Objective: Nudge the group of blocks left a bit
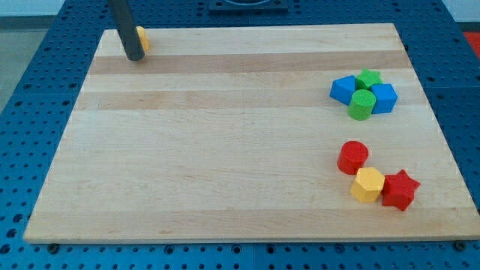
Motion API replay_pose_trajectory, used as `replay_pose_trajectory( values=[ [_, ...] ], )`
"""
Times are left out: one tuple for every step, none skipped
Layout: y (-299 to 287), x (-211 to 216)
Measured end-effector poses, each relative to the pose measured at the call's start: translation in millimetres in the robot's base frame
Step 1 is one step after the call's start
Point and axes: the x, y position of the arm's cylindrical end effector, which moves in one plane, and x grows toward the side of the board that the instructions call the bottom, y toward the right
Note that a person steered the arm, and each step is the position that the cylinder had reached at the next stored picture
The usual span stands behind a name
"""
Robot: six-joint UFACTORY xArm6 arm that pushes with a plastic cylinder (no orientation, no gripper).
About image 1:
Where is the yellow block behind rod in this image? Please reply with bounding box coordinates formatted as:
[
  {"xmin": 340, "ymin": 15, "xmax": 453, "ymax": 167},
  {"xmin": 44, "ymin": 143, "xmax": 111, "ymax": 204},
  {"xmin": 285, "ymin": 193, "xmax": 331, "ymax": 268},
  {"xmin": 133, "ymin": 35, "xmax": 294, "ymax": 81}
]
[{"xmin": 136, "ymin": 26, "xmax": 150, "ymax": 52}]

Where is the blue pentagon block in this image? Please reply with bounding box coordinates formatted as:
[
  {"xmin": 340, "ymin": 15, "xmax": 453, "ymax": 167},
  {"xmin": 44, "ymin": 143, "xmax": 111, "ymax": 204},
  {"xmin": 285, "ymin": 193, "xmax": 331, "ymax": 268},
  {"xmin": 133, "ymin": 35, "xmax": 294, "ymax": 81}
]
[{"xmin": 371, "ymin": 84, "xmax": 398, "ymax": 114}]

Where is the red star block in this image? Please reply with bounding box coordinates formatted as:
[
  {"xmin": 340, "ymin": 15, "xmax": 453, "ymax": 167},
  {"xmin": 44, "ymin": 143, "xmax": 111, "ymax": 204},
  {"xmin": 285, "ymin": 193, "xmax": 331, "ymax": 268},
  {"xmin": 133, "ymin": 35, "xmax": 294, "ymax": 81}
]
[{"xmin": 381, "ymin": 169, "xmax": 421, "ymax": 212}]

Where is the blue cube block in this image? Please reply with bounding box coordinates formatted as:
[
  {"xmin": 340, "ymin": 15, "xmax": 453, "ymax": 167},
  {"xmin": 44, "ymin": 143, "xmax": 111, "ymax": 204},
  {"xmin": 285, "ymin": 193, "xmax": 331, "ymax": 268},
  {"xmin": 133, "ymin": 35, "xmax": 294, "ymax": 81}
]
[{"xmin": 329, "ymin": 75, "xmax": 356, "ymax": 106}]

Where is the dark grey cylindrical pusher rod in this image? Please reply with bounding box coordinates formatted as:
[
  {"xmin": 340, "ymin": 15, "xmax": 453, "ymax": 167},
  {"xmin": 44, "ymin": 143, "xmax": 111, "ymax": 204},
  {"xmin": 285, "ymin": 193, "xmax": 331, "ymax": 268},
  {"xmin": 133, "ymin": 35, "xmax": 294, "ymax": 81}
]
[{"xmin": 107, "ymin": 0, "xmax": 145, "ymax": 62}]

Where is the light wooden board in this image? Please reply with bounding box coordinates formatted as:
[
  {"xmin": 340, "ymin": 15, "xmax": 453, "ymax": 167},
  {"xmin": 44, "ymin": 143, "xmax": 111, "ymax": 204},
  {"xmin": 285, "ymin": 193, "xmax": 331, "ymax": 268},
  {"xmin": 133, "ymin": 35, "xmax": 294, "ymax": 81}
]
[{"xmin": 23, "ymin": 23, "xmax": 479, "ymax": 244}]

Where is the yellow hexagon block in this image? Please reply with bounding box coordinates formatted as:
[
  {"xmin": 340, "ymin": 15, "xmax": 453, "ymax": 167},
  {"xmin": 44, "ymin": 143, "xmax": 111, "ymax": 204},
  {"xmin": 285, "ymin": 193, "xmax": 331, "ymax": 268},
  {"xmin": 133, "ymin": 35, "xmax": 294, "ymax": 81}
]
[{"xmin": 350, "ymin": 167, "xmax": 385, "ymax": 203}]

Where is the red cylinder block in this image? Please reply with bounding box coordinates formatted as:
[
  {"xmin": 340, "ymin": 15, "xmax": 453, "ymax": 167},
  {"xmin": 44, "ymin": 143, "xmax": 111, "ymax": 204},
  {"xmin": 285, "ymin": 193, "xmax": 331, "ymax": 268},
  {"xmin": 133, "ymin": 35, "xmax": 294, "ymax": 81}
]
[{"xmin": 337, "ymin": 140, "xmax": 369, "ymax": 175}]

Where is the green cylinder block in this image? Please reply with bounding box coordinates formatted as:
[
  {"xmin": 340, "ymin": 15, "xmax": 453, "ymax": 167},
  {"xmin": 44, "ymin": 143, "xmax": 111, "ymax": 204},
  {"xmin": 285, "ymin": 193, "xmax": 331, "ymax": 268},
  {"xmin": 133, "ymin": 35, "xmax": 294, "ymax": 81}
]
[{"xmin": 347, "ymin": 89, "xmax": 377, "ymax": 121}]

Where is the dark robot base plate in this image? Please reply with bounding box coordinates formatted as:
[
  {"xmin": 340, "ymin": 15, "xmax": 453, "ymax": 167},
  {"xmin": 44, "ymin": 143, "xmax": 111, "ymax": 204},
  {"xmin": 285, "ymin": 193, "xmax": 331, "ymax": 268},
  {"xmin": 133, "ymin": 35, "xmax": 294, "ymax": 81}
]
[{"xmin": 208, "ymin": 0, "xmax": 290, "ymax": 13}]

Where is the green star block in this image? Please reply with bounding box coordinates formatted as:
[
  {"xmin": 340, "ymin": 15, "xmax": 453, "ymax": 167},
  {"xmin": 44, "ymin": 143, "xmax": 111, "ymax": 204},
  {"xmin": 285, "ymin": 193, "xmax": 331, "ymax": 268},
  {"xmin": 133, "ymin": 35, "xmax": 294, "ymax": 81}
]
[{"xmin": 355, "ymin": 68, "xmax": 383, "ymax": 90}]

